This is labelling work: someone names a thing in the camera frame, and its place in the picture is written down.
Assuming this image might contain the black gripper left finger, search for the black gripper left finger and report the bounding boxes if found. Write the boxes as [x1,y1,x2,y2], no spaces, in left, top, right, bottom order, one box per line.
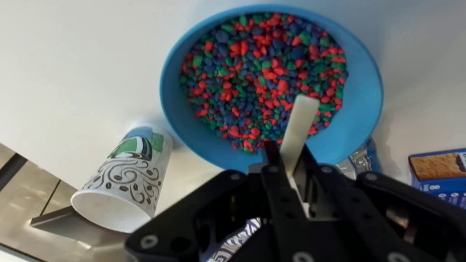
[123,142,311,262]

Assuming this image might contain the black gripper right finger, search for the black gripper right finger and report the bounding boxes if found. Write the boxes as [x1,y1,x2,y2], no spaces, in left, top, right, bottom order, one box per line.
[294,144,466,262]

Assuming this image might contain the white plastic spoon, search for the white plastic spoon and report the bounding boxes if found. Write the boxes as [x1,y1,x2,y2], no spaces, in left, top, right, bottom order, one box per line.
[278,94,321,182]

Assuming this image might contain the blue wrapped cereal bar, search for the blue wrapped cereal bar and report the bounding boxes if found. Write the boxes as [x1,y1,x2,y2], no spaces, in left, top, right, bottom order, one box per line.
[336,137,382,179]

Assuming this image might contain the blue cereal bar box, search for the blue cereal bar box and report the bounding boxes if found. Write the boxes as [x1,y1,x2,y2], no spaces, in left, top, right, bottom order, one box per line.
[407,147,466,211]

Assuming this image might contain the blue plastic bowl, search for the blue plastic bowl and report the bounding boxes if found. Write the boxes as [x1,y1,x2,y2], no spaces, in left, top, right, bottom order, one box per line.
[158,5,384,174]

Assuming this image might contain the red green blue cereal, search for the red green blue cereal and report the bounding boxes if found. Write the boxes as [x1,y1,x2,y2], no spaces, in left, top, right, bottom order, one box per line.
[179,13,347,153]

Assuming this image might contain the patterned paper cup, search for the patterned paper cup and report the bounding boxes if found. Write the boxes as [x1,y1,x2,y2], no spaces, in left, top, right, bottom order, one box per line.
[69,126,174,235]

